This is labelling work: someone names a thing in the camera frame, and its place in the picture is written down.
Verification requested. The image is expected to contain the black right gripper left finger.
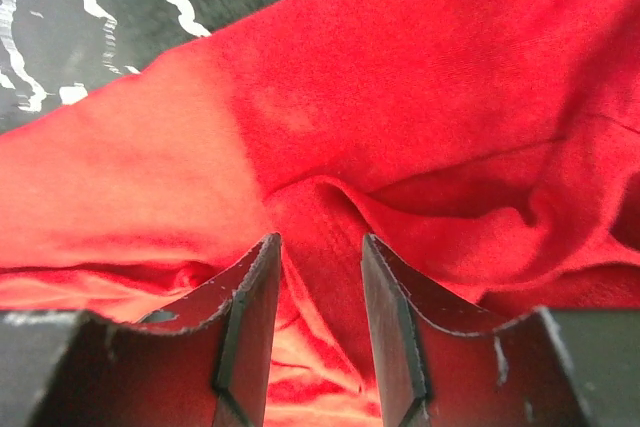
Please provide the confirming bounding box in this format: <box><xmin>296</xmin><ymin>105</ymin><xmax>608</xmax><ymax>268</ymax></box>
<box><xmin>1</xmin><ymin>234</ymin><xmax>281</xmax><ymax>427</ymax></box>

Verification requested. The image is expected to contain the red t-shirt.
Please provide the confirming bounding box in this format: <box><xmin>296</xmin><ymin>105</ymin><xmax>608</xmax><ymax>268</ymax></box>
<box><xmin>1</xmin><ymin>0</ymin><xmax>639</xmax><ymax>426</ymax></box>

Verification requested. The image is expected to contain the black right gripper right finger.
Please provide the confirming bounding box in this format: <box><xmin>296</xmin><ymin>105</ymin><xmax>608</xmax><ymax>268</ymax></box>
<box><xmin>361</xmin><ymin>235</ymin><xmax>639</xmax><ymax>426</ymax></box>

